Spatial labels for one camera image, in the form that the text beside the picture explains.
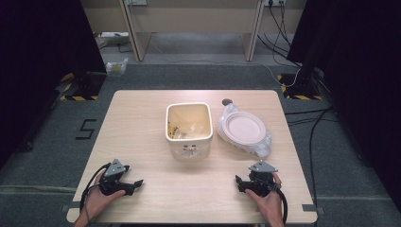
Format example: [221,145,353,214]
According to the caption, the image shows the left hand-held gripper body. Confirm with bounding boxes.
[98,158,134,197]

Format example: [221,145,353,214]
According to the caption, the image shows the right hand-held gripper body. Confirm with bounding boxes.
[244,160,282,199]

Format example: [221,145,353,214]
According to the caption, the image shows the cream round plate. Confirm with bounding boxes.
[221,111,268,147]

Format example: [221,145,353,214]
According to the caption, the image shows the cream square trash bin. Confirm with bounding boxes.
[165,101,215,161]

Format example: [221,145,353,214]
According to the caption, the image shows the person's left hand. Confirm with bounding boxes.
[83,171,127,219]

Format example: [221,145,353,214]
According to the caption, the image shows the person's right hand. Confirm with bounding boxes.
[245,172,285,219]

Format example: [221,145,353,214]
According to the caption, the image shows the grey tape strip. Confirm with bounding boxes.
[61,201,81,213]

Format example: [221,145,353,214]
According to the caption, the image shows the yellow wrapper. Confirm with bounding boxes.
[167,120,182,140]

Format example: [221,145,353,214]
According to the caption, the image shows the clear plastic scrap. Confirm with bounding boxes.
[179,121,206,140]

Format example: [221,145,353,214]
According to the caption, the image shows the black stand base striped tape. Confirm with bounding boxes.
[277,73,324,101]
[60,71,107,102]

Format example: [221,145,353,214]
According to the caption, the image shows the small clear plastic bag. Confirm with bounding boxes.
[105,57,130,78]

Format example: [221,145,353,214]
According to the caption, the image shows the black curtain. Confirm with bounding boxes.
[286,0,401,217]
[0,0,107,169]

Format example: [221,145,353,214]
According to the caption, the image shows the white flat box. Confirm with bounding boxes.
[99,31,131,40]

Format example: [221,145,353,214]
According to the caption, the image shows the left hand-held gripper black cable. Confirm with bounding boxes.
[78,163,112,221]

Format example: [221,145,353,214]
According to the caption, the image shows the hand-held gripper black cable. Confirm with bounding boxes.
[271,183,288,225]
[78,163,112,221]

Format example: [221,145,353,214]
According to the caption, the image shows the right hand-held gripper black cable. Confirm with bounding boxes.
[271,183,288,225]

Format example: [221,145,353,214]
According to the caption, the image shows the long black floor cable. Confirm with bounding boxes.
[307,108,333,209]

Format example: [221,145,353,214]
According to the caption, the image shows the black floor cables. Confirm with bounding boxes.
[283,106,340,127]

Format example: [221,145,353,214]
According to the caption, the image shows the short black cable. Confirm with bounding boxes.
[115,42,134,54]

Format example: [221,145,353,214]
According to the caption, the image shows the black cable bundle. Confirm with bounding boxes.
[256,2,304,69]

